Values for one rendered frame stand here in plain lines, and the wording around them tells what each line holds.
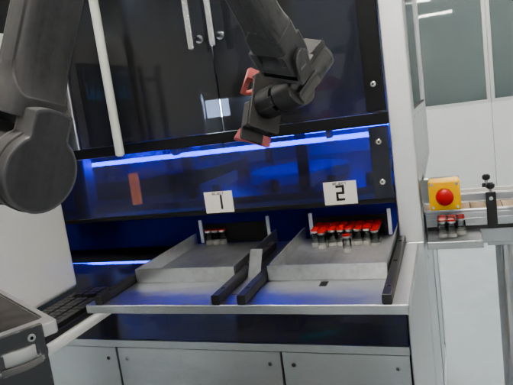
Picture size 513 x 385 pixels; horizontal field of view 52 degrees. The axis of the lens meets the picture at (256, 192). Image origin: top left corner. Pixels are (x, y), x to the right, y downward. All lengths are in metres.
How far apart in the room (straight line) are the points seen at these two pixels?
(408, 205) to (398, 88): 0.28
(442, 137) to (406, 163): 4.61
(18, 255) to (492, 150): 5.11
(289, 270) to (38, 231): 0.75
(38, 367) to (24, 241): 0.89
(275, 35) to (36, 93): 0.39
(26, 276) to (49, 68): 1.07
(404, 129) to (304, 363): 0.70
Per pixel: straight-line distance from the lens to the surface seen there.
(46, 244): 1.62
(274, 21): 0.81
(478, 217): 1.48
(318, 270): 1.16
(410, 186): 1.35
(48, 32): 0.55
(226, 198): 1.46
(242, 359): 1.62
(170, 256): 1.48
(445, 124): 5.94
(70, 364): 1.95
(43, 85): 0.54
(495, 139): 5.98
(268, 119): 0.98
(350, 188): 1.36
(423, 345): 1.48
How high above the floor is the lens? 1.25
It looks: 9 degrees down
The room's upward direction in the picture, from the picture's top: 8 degrees counter-clockwise
